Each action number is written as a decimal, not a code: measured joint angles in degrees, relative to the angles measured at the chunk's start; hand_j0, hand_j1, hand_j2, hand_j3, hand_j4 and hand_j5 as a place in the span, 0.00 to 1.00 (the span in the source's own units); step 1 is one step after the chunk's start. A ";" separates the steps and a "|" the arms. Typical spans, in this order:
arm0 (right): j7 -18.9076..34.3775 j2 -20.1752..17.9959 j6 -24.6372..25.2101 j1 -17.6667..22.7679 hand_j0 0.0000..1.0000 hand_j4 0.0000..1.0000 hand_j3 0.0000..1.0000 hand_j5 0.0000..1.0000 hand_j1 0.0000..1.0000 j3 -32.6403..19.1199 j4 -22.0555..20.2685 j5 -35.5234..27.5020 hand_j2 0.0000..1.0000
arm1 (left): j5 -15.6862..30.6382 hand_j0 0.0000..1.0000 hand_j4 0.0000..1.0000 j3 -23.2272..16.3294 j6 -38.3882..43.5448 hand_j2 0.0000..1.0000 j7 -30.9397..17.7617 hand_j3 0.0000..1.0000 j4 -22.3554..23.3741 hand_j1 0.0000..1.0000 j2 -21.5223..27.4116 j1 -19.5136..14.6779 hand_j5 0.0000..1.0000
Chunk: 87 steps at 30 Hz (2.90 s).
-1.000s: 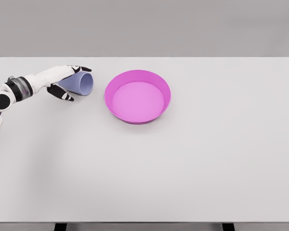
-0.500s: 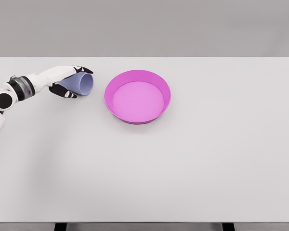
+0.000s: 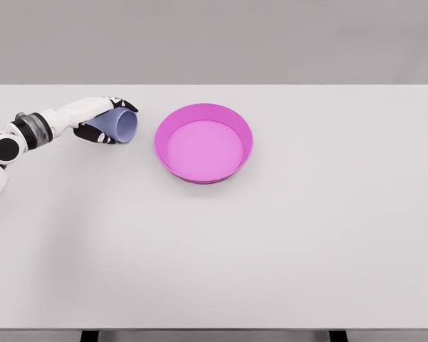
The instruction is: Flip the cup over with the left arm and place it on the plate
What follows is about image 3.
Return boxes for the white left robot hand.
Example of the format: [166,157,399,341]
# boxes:
[66,95,140,145]

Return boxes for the lavender blue cup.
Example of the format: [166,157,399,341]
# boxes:
[84,108,140,144]

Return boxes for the pink round plate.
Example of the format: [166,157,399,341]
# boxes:
[153,103,254,185]

